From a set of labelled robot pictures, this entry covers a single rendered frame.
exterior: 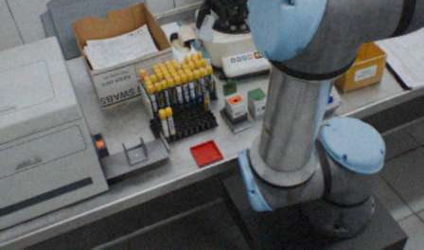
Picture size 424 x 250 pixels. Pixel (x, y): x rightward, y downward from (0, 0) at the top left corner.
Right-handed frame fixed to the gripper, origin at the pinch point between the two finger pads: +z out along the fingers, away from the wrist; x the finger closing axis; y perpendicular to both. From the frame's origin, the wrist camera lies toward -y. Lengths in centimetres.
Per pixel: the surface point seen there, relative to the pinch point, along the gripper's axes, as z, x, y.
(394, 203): 113, 74, 20
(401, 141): 115, 105, -4
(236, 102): 17.5, -0.4, 6.5
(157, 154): 20.9, -25.1, 8.1
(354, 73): 18.3, 33.9, 14.6
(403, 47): 24, 60, 10
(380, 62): 17.5, 42.4, 16.0
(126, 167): 20.9, -33.3, 7.3
